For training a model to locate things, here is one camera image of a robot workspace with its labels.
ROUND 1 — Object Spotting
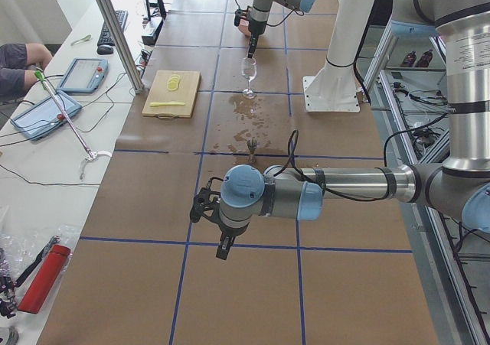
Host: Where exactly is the yellow plastic knife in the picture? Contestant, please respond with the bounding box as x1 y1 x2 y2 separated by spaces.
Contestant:
149 101 186 107

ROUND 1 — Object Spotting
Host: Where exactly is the seated person green shirt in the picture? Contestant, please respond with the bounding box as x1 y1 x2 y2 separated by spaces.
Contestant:
1 43 53 96

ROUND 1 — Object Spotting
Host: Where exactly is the black computer mouse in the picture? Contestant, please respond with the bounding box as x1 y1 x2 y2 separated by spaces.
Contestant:
96 44 114 55

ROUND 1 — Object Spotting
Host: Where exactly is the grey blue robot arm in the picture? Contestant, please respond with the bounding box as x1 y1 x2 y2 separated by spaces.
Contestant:
213 0 489 259
247 0 315 58

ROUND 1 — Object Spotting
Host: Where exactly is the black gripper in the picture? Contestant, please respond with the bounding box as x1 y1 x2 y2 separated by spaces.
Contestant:
247 20 266 59
216 222 249 260

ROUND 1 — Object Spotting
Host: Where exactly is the aluminium frame post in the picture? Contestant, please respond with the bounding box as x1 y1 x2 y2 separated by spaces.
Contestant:
96 0 144 94

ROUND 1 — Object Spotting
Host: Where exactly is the steel jigger cup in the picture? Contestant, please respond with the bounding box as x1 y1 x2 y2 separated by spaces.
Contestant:
247 138 257 165

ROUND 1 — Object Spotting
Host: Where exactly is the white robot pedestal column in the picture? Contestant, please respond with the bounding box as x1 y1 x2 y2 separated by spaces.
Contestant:
303 0 375 112

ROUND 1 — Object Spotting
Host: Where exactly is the clear wine glass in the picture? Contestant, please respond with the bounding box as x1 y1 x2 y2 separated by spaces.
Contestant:
241 57 257 99

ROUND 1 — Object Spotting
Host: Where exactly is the light green spoon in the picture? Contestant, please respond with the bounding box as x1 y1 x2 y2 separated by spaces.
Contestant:
70 34 92 46

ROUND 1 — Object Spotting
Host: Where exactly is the red cylinder bottle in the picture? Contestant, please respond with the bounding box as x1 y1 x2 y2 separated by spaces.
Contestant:
18 244 71 314

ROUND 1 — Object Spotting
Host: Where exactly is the silver reacher grabber stick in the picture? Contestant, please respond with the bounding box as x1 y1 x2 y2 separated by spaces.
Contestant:
34 70 113 180

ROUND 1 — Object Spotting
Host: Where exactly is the bamboo cutting board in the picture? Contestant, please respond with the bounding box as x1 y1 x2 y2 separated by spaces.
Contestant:
142 70 201 118

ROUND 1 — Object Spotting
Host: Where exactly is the black keyboard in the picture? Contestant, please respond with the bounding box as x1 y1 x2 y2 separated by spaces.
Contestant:
96 9 129 47

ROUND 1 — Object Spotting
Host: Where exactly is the blue teach pendant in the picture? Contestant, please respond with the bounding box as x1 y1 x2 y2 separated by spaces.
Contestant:
57 58 109 94
11 96 66 141

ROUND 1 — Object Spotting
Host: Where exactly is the pink bowl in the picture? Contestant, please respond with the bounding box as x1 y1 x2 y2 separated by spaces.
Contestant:
237 20 251 37

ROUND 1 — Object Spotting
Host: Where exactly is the blue teach pendant far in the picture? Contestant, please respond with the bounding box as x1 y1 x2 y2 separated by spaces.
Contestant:
57 58 109 94

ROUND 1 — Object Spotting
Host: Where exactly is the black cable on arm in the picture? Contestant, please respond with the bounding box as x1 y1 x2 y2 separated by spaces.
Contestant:
269 129 387 203

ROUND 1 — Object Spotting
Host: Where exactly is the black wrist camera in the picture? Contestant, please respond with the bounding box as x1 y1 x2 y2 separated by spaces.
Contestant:
234 6 251 27
189 177 222 225

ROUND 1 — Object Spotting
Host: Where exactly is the blue teach pendant near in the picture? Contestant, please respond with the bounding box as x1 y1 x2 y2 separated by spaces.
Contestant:
11 96 66 141

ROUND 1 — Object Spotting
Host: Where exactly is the lemon slice front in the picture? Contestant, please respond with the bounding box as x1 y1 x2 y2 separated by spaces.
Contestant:
167 82 178 92

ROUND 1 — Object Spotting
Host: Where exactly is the clear plastic bag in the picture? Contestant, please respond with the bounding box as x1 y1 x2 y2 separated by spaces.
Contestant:
1 225 82 280

